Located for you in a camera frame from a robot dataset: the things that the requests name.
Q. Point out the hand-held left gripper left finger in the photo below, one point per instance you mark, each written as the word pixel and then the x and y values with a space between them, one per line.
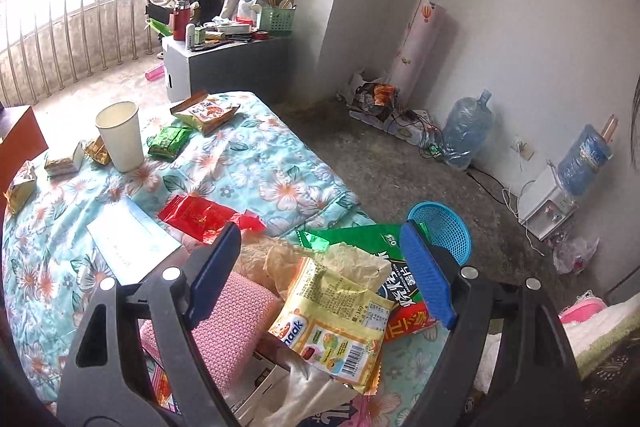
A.
pixel 215 268

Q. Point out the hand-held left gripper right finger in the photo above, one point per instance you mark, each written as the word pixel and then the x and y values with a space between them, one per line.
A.
pixel 425 272

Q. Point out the blue plastic basket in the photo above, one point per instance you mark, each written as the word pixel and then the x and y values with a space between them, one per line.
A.
pixel 450 232

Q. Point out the red foil wrapper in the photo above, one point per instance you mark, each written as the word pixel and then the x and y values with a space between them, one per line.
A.
pixel 200 217

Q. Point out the green chip bag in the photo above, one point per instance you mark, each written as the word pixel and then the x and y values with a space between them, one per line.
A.
pixel 360 239

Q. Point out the white box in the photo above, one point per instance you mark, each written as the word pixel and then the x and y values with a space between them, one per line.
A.
pixel 130 239

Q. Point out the yellow snack wrapper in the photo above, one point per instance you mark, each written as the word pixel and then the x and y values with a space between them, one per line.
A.
pixel 330 322

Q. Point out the pink knitted pad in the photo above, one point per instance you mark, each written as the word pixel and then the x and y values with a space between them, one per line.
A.
pixel 235 322

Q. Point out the white water dispenser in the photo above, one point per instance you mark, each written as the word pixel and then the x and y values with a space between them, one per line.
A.
pixel 540 207

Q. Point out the green snack packet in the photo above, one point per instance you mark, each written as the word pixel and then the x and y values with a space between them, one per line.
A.
pixel 170 142

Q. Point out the wrapped large water bottle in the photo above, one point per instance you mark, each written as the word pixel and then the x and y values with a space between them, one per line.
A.
pixel 467 132

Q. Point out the clear plastic bag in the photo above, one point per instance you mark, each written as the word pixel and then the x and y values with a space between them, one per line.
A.
pixel 575 254

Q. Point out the orange noodle packet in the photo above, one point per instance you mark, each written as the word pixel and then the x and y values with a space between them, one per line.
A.
pixel 207 112

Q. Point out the white paper cup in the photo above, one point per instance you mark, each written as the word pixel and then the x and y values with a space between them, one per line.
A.
pixel 120 142

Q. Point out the small gold packet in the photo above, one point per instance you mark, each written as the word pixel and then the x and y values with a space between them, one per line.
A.
pixel 97 153

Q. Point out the dark snack bag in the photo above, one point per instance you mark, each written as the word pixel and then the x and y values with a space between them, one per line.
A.
pixel 375 99

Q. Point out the small yellow-white box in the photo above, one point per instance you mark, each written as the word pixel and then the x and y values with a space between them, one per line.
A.
pixel 62 164

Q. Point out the person's fluffy white clothing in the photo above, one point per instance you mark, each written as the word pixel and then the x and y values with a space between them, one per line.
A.
pixel 600 332

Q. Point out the blue dispenser water bottle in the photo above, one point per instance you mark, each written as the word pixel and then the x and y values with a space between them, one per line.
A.
pixel 582 162

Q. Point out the grey cabinet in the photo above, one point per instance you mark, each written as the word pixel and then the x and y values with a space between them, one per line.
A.
pixel 225 67

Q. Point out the yellow snack packet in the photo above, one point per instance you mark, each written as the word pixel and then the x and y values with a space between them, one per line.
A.
pixel 20 189

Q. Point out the patterned paper roll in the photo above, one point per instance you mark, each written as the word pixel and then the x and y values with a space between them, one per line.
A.
pixel 417 47

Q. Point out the small white bottle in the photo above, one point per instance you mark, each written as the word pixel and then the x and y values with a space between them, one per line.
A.
pixel 191 36

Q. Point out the brown wooden table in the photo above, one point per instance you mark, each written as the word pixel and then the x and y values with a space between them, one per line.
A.
pixel 20 132

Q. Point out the red thermos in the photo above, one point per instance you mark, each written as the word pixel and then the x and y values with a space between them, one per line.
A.
pixel 181 22

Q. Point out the green plastic basket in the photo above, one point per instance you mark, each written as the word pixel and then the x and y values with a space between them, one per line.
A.
pixel 275 24

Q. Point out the white plastic bag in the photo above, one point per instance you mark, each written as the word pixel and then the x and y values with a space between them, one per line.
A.
pixel 247 7

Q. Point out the metal window railing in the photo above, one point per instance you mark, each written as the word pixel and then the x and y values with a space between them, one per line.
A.
pixel 75 32

